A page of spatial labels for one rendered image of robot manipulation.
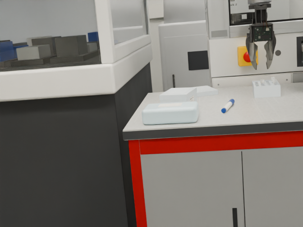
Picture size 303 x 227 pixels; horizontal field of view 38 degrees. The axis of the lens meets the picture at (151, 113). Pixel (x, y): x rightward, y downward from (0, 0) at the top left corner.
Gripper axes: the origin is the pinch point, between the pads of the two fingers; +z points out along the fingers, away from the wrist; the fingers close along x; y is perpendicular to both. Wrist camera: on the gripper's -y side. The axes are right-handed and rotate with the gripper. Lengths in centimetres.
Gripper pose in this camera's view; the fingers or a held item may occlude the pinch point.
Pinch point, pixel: (261, 65)
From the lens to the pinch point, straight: 155.3
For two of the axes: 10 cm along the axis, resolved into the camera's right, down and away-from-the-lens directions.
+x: 9.8, -0.5, -1.8
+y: -1.7, 2.2, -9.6
